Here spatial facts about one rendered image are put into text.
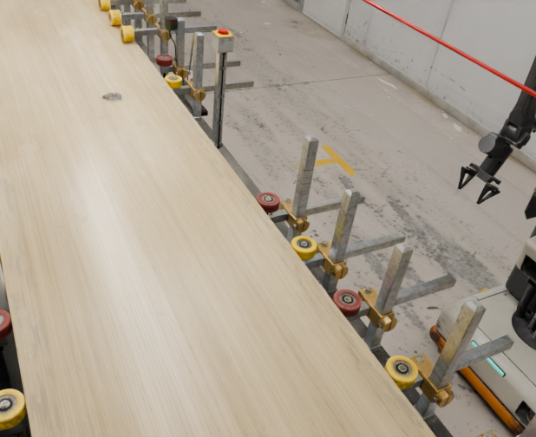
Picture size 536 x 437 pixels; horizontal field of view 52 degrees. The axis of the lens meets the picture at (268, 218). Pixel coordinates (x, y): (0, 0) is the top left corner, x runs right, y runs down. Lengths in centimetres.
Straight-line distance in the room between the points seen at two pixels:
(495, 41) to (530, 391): 296
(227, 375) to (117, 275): 44
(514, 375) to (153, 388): 158
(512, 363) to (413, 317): 60
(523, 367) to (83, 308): 175
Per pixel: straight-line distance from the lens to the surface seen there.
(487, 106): 477
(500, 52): 468
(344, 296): 157
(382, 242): 190
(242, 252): 165
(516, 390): 247
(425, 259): 326
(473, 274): 329
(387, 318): 160
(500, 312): 269
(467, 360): 163
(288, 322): 147
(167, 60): 286
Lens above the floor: 199
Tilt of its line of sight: 37 degrees down
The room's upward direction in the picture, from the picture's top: 8 degrees clockwise
